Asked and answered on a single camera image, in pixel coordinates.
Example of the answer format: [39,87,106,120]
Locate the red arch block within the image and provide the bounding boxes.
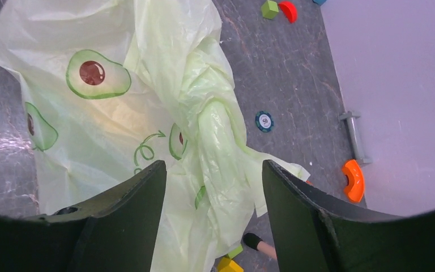
[278,1,298,23]

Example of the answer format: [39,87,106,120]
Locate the blue lego brick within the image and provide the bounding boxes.
[313,0,327,6]

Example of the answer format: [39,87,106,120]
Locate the orange curved block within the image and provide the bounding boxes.
[342,159,365,203]

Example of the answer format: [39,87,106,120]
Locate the black microphone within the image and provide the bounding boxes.
[242,232,277,260]

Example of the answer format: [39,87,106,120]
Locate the blue poker chip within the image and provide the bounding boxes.
[255,111,274,133]

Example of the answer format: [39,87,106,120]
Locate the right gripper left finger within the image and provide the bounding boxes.
[0,160,167,271]

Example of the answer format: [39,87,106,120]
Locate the small green cube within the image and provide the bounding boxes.
[261,0,279,20]

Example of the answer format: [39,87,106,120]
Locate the green avocado plastic bag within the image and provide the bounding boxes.
[0,0,310,272]

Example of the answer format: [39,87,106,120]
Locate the yellow triangular block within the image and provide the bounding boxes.
[217,257,244,272]

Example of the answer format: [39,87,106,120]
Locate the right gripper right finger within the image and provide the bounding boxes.
[262,160,435,271]

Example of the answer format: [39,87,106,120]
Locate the long green block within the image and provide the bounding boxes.
[226,244,244,259]

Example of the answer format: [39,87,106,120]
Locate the grey metal handle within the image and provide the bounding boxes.
[339,111,373,165]

